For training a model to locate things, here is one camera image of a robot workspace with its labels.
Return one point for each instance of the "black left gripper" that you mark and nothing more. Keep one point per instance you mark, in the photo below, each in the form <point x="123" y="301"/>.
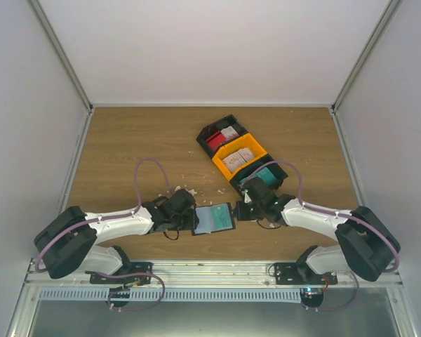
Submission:
<point x="189" y="223"/>

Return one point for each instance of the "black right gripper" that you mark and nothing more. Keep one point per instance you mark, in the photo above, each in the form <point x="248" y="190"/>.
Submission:
<point x="241" y="213"/>

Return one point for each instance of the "black leather card holder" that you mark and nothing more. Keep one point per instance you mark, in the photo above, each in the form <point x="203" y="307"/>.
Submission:
<point x="205" y="221"/>

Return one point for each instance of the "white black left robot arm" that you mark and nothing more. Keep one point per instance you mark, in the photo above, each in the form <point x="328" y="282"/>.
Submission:
<point x="72" y="242"/>

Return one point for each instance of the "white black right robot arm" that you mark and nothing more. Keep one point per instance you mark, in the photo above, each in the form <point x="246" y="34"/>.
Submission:
<point x="364" y="244"/>

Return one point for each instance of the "teal card stack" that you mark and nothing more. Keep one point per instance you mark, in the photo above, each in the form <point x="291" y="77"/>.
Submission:
<point x="271" y="175"/>

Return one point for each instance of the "black right card bin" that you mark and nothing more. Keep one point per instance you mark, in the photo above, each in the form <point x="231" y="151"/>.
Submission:
<point x="257" y="163"/>

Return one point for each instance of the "black card bin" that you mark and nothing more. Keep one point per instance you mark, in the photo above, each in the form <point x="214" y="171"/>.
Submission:
<point x="209" y="130"/>
<point x="257" y="163"/>

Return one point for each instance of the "yellow middle card bin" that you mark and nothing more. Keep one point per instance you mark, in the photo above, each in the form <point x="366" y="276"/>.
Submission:
<point x="244" y="141"/>

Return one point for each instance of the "red white card stack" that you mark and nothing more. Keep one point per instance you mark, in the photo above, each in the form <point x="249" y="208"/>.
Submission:
<point x="221" y="137"/>

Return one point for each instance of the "black left card bin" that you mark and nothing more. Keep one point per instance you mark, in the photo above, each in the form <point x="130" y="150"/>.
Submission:
<point x="209" y="130"/>

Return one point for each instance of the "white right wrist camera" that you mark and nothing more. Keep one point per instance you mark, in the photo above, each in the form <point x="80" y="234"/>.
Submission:
<point x="246" y="197"/>

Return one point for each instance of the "aluminium mounting rail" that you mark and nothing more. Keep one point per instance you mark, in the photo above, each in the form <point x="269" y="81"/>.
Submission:
<point x="212" y="274"/>

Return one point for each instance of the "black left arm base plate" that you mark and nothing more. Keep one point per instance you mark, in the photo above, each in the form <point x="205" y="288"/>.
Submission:
<point x="133" y="274"/>

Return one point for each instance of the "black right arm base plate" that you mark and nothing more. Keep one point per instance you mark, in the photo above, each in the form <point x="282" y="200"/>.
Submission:
<point x="287" y="273"/>

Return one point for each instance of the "grey slotted cable duct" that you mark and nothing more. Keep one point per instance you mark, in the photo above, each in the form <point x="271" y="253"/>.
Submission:
<point x="174" y="295"/>

